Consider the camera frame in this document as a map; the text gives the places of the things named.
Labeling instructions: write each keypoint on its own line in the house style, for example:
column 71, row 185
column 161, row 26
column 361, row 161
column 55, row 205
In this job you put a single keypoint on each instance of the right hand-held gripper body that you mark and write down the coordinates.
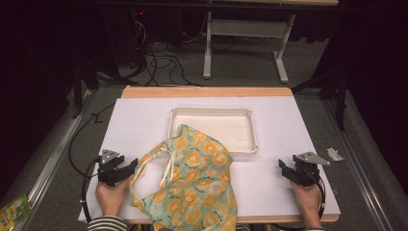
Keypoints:
column 308, row 168

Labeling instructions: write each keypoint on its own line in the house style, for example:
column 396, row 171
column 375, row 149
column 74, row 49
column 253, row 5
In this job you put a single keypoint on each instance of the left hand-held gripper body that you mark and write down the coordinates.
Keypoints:
column 107, row 168

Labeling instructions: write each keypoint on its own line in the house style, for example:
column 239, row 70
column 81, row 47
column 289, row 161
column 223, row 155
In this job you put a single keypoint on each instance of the lemon print cloth bag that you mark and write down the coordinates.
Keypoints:
column 192, row 179

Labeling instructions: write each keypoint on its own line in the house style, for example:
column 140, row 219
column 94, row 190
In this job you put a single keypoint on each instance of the white plastic tray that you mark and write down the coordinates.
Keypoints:
column 221, row 126

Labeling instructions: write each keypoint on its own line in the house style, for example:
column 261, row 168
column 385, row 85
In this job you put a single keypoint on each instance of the person's right hand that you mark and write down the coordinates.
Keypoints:
column 304, row 199

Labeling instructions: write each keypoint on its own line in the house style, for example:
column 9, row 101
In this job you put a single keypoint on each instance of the person's left hand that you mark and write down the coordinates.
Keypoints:
column 110, row 197

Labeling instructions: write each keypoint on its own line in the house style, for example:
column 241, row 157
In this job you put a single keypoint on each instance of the white paper scrap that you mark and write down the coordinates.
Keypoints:
column 334, row 154

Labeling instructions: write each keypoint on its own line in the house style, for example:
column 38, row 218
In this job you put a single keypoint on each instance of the black metal stand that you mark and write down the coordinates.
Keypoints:
column 84, row 83
column 340, row 96

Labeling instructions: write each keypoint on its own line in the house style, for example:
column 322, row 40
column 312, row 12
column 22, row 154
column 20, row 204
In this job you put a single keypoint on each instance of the green snack packet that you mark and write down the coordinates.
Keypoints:
column 14, row 213

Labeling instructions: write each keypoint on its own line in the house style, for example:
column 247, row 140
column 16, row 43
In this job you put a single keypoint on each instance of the metal floor rail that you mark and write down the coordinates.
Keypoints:
column 54, row 157
column 359, row 166

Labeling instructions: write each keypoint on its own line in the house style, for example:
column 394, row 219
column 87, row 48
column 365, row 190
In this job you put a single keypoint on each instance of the white metal desk frame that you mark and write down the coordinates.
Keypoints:
column 247, row 28

